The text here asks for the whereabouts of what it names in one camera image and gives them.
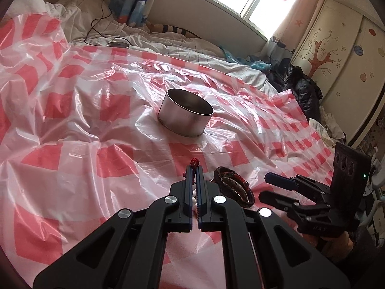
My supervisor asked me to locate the round dark disc device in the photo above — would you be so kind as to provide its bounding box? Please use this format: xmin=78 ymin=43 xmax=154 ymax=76
xmin=106 ymin=40 xmax=131 ymax=49

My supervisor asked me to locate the dark braided leather bracelet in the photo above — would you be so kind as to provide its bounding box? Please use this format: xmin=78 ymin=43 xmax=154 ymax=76
xmin=210 ymin=167 xmax=256 ymax=208

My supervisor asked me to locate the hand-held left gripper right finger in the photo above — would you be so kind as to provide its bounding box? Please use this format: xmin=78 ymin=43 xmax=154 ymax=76
xmin=197 ymin=165 xmax=351 ymax=289

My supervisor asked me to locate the blue plastic bag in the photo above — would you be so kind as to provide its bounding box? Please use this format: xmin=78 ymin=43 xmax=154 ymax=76
xmin=221 ymin=46 xmax=272 ymax=72

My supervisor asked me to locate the black cable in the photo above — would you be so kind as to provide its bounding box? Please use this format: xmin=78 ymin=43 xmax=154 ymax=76
xmin=84 ymin=0 xmax=133 ymax=46

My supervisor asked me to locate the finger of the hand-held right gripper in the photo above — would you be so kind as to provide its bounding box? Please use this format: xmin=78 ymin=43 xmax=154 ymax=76
xmin=259 ymin=190 xmax=295 ymax=213
xmin=265 ymin=172 xmax=301 ymax=191

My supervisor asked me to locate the black jacket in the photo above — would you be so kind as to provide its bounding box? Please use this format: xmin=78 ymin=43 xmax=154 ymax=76
xmin=268 ymin=57 xmax=325 ymax=127

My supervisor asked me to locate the cream wardrobe with tree print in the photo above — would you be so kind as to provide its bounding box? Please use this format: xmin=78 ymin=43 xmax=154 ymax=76
xmin=290 ymin=0 xmax=385 ymax=149

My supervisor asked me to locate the pink curtain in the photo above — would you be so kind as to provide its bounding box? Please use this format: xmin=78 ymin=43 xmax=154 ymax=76
xmin=268 ymin=0 xmax=335 ymax=55

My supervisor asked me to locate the person's right hand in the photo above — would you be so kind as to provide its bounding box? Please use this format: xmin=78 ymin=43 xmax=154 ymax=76
xmin=304 ymin=234 xmax=354 ymax=255

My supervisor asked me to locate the white duvet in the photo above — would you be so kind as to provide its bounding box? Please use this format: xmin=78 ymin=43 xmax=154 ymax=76
xmin=6 ymin=0 xmax=279 ymax=97

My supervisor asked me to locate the striped pillow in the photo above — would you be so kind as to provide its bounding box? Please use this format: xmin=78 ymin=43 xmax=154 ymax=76
xmin=149 ymin=22 xmax=203 ymax=39

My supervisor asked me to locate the heap of white paper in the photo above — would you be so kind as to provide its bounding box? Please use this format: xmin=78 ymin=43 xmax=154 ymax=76
xmin=310 ymin=105 xmax=347 ymax=149

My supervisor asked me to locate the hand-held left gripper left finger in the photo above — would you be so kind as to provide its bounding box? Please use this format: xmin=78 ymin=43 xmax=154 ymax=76
xmin=33 ymin=165 xmax=199 ymax=289

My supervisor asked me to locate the red checked plastic sheet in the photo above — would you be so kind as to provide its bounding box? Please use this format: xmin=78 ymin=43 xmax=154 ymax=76
xmin=0 ymin=13 xmax=339 ymax=289

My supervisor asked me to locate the round metal tin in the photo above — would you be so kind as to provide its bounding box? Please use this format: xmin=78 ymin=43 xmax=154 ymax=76
xmin=158 ymin=88 xmax=215 ymax=138

